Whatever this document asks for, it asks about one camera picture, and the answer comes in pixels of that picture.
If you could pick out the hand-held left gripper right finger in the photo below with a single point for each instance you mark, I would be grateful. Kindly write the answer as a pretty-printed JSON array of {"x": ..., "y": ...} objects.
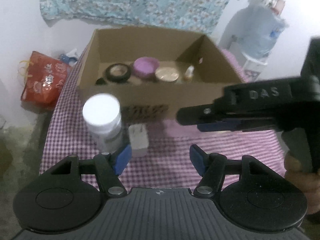
[{"x": 198, "y": 158}]

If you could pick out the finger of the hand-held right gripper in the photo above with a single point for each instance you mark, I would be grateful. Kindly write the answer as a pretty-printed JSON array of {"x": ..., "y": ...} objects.
[{"x": 195, "y": 116}]

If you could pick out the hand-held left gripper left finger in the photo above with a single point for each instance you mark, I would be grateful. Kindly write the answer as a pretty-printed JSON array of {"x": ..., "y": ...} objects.
[{"x": 122, "y": 158}]

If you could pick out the white charger plug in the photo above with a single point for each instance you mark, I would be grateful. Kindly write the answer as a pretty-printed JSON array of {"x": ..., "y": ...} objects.
[{"x": 138, "y": 142}]

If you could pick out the brown cardboard box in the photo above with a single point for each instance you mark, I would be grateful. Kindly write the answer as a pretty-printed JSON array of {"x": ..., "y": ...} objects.
[{"x": 155, "y": 92}]

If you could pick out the white bottle with green label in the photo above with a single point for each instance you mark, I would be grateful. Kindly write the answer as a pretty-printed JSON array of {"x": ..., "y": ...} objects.
[{"x": 101, "y": 110}]

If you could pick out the purple collapsible cup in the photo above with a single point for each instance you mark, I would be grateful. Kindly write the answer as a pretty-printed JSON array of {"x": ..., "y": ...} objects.
[{"x": 145, "y": 66}]

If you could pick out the small black object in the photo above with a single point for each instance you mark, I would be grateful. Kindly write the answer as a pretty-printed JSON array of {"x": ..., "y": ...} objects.
[{"x": 100, "y": 81}]

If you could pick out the person's right hand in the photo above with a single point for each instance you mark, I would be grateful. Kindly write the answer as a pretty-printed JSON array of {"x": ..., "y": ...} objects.
[{"x": 310, "y": 190}]

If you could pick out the pink checkered tablecloth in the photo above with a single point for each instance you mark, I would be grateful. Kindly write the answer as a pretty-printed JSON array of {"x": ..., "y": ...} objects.
[{"x": 170, "y": 165}]

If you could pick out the white water dispenser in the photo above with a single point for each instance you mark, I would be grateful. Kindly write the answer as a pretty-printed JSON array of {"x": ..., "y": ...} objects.
[{"x": 252, "y": 67}]

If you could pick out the blue water jug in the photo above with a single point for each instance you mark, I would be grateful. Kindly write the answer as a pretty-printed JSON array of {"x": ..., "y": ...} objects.
[{"x": 265, "y": 30}]

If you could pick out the small pink box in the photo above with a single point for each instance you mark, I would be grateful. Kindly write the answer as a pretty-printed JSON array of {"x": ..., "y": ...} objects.
[{"x": 278, "y": 7}]

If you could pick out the red gift bag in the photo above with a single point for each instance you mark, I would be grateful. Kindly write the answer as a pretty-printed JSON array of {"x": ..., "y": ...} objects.
[{"x": 42, "y": 80}]

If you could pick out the blue white plastic item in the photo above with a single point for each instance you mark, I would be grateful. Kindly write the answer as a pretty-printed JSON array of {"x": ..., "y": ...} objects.
[{"x": 68, "y": 57}]

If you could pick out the floral blue cloth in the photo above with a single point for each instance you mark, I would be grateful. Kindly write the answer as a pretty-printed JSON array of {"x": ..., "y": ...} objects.
[{"x": 137, "y": 0}]

